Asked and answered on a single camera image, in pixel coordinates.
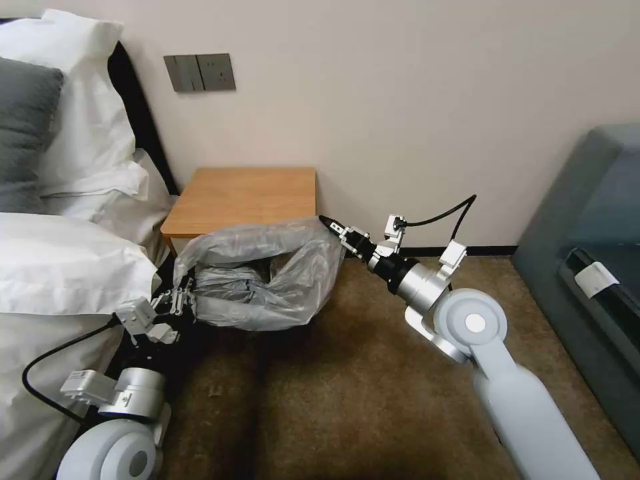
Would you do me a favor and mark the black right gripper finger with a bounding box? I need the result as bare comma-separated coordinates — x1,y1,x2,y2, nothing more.
325,223,359,252
319,214,370,240

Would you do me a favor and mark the translucent grey garbage bag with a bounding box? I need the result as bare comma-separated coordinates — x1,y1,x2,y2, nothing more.
172,215,346,332

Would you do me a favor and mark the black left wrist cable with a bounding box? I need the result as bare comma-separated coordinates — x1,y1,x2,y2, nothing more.
21,319,121,422

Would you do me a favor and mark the large white pillow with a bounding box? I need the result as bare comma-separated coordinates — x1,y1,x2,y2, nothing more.
0,7,137,201

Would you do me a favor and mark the white bed sheet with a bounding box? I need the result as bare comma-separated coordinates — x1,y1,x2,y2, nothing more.
39,147,180,261

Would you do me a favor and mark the white duvet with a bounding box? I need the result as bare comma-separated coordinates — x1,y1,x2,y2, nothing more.
0,211,162,480

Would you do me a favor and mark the grey wall switch panel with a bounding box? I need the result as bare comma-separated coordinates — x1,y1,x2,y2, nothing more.
163,55,201,94

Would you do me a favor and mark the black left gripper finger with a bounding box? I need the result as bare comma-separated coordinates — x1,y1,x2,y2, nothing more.
151,299,197,318
161,281,199,304

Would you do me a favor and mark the dark grey pillow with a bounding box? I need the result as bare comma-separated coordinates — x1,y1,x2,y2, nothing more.
0,55,66,215

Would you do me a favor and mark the black headboard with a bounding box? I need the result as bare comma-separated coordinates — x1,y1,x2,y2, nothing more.
107,39,181,197

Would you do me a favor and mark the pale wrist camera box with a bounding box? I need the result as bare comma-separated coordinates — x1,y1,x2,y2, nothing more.
375,213,406,257
115,297,157,337

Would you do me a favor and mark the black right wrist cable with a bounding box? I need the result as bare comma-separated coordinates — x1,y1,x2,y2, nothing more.
403,195,477,251

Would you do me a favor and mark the white paper tag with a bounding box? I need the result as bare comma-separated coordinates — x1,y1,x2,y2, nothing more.
573,263,622,301

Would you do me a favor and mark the grey wall socket panel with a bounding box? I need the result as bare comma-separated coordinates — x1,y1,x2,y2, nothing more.
195,53,237,93

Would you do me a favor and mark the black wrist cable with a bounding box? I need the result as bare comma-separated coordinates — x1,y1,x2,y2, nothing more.
21,319,121,422
403,195,477,251

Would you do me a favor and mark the wooden bedside table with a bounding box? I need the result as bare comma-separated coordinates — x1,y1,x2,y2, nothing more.
159,167,319,262

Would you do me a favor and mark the grey upholstered sofa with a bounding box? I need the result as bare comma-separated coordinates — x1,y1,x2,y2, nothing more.
511,121,640,417

